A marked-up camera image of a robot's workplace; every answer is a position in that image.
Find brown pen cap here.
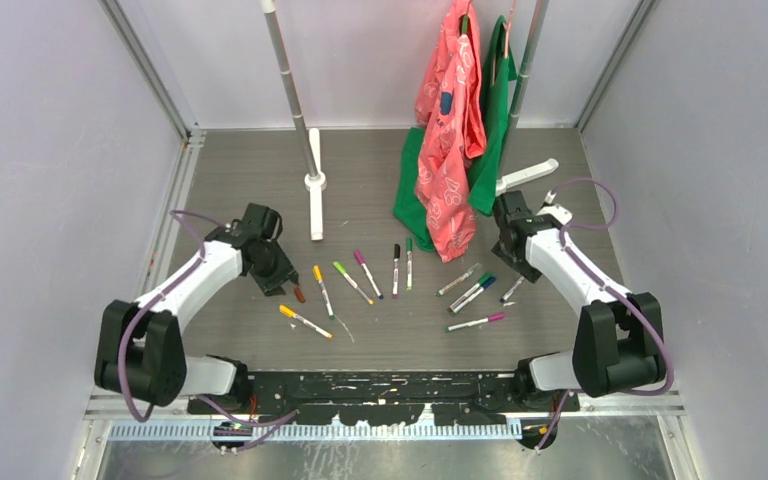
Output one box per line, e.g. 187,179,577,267
293,286,306,304

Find black cap marker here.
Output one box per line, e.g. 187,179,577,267
391,243,401,299

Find white clothes rack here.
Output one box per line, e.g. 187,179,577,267
259,0,559,242

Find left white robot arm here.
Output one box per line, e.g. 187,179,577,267
94,203,298,413

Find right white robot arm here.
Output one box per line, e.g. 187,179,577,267
492,191,673,411

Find orange cap marker upper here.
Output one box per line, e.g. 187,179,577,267
312,264,336,320

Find orange cap marker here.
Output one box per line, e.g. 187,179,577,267
312,264,336,320
279,304,333,339

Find orange cap marker lower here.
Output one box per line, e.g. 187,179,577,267
279,304,333,339

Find light green cap marker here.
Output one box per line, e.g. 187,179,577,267
332,261,374,305

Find grey clear cap marker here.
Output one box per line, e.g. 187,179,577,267
435,262,481,296

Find small marker far right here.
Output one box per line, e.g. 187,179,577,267
499,276,526,304

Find blue cap marker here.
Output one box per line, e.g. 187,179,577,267
449,276,496,315

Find purple cap marker left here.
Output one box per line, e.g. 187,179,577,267
353,250,384,300

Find magenta cap marker right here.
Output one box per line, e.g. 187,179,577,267
444,312,505,333

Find pink patterned shirt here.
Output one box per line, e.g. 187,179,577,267
415,1,487,263

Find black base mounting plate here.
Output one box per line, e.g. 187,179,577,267
180,370,580,426

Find green t-shirt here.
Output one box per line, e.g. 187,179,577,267
392,16,516,253

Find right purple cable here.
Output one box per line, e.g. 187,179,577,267
534,177,677,455

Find purple cable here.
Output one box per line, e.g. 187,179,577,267
116,209,299,455
534,177,677,455

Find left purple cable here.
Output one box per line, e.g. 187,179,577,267
116,209,299,455

